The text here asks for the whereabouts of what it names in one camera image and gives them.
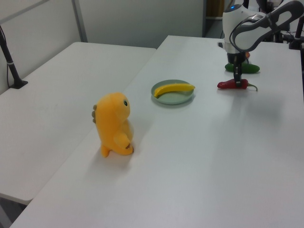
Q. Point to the black table clamp stand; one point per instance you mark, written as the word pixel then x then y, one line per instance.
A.
pixel 294 44

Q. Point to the red chili pepper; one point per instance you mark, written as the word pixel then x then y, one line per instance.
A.
pixel 226 84

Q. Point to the green cucumber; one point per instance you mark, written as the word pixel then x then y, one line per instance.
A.
pixel 249 68

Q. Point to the pale green plastic plate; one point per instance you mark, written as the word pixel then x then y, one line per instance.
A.
pixel 174 98

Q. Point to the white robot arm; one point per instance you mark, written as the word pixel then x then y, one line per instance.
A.
pixel 248 38

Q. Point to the orange plush toy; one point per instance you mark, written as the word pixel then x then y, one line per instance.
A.
pixel 111 123

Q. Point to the yellow banana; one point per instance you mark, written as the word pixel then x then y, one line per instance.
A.
pixel 174 88

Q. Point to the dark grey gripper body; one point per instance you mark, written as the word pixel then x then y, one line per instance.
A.
pixel 235 57

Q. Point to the red apple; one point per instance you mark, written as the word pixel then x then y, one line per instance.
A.
pixel 247 55

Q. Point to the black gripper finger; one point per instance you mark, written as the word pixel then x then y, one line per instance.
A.
pixel 237 75
pixel 240 71

